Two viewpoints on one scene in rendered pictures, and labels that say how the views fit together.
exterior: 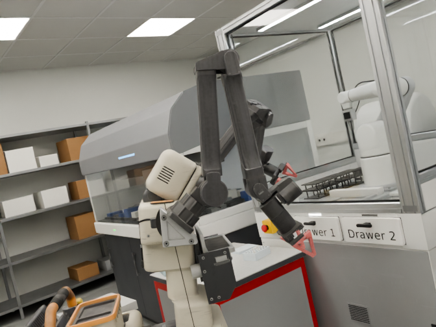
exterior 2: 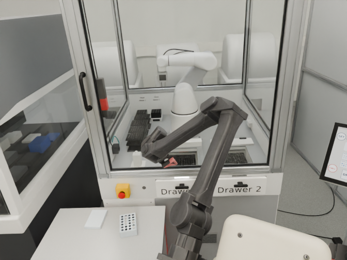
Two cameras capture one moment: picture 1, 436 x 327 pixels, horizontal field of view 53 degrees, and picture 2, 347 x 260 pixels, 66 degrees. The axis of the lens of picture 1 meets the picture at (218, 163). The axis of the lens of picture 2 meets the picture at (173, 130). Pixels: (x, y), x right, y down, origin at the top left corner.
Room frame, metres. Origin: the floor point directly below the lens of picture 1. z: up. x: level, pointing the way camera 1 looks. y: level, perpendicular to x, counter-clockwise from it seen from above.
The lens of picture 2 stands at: (1.41, 0.59, 1.81)
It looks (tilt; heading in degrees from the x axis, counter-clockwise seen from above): 26 degrees down; 307
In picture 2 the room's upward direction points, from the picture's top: 4 degrees counter-clockwise
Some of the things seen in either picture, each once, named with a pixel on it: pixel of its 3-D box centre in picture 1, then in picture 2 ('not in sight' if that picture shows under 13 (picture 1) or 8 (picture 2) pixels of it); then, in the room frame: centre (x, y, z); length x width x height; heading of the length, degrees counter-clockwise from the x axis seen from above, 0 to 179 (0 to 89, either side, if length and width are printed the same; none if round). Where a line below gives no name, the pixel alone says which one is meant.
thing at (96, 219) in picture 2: (244, 248); (96, 218); (2.44, -0.04, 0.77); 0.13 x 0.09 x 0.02; 121
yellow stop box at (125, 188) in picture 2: (269, 226); (123, 191); (2.37, -0.20, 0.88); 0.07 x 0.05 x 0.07; 34
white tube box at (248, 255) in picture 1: (256, 253); (128, 224); (2.25, -0.09, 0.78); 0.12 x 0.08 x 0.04; 136
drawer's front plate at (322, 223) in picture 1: (316, 228); (182, 188); (2.10, -0.39, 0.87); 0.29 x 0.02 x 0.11; 34
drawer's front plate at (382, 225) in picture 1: (371, 230); (239, 185); (1.84, -0.57, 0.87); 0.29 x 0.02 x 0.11; 34
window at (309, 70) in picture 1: (300, 104); (185, 81); (2.09, -0.44, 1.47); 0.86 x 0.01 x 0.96; 34
